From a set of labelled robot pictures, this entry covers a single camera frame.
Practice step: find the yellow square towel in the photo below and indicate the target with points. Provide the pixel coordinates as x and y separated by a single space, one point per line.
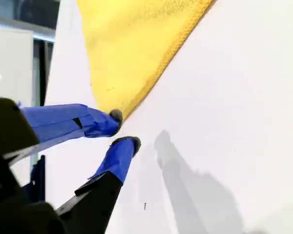
136 48

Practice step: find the white panel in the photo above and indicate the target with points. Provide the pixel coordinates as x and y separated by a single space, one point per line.
9 63

